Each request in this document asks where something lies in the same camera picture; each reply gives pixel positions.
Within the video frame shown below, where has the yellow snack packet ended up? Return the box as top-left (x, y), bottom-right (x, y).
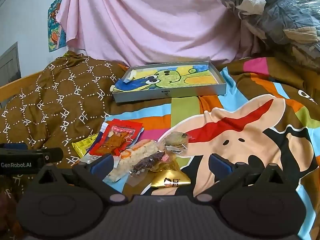
top-left (72, 133), bottom-right (98, 158)

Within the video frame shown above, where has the orange white rice cracker pack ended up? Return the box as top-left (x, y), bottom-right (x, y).
top-left (104, 139), bottom-right (159, 183)

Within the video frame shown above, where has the red meat snack packet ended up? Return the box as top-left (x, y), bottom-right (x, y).
top-left (88, 119), bottom-right (144, 157)

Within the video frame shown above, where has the gold foil snack packet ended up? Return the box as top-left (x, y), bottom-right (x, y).
top-left (151, 160), bottom-right (191, 188)

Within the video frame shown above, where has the dark dried fruit packet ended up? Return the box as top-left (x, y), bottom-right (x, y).
top-left (130, 152), bottom-right (169, 175)

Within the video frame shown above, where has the clear round cake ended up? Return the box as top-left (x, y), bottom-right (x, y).
top-left (163, 132), bottom-right (189, 154)

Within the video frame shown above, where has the white navy sachet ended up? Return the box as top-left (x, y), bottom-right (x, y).
top-left (79, 119), bottom-right (118, 164)

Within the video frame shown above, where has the colourful cartoon bed sheet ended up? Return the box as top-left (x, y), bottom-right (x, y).
top-left (103, 57), bottom-right (319, 239)

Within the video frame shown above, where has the brown PF patterned quilt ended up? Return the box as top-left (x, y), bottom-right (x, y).
top-left (1, 51), bottom-right (126, 168)

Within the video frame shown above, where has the grey door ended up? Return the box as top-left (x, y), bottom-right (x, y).
top-left (0, 42), bottom-right (21, 86)

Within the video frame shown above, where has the grey tray with cartoon liner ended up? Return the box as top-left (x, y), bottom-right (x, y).
top-left (110, 61), bottom-right (226, 103)

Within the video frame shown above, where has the pink hanging curtain cloth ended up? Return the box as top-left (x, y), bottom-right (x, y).
top-left (56, 0), bottom-right (259, 67)

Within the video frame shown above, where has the plastic bag of clothes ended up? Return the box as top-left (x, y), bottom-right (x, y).
top-left (220, 0), bottom-right (319, 70)

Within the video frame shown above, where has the wooden bed frame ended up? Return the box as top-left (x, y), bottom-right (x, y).
top-left (0, 72), bottom-right (42, 102)

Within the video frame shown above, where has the colourful wall poster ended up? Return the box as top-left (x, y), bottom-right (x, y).
top-left (47, 0), bottom-right (66, 52)

